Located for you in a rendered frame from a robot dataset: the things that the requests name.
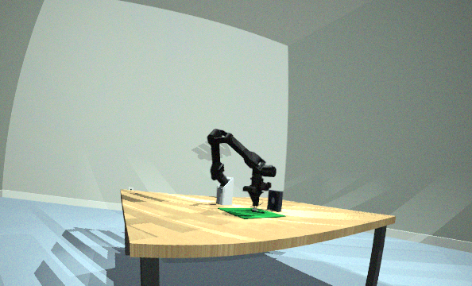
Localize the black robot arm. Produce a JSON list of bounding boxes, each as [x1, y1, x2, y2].
[[207, 129, 277, 190]]

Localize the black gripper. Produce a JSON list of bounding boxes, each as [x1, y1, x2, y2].
[[243, 176, 268, 204]]

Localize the black square fan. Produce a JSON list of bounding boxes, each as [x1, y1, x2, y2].
[[267, 189, 283, 212]]

